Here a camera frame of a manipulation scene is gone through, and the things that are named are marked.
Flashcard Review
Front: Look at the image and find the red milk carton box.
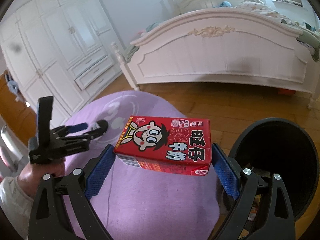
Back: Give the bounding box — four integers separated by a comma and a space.
114, 115, 212, 176

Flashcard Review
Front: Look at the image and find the wooden door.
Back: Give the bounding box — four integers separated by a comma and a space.
0, 70, 36, 146

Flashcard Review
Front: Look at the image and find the white wardrobe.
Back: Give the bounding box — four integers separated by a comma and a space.
1, 0, 121, 126

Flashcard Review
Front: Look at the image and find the person's left hand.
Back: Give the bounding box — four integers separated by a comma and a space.
17, 158, 66, 199

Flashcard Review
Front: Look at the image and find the floral bed quilt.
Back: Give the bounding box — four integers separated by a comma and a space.
236, 0, 301, 26

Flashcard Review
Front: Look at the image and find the person's left forearm sleeve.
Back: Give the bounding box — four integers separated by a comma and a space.
1, 177, 34, 239

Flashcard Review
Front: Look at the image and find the purple tablecloth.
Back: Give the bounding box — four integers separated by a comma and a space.
66, 90, 220, 239

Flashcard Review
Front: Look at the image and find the black round trash bin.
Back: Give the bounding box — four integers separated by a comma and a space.
229, 118, 319, 238

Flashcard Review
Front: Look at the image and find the white bed frame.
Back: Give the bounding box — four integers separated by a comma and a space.
111, 0, 319, 108

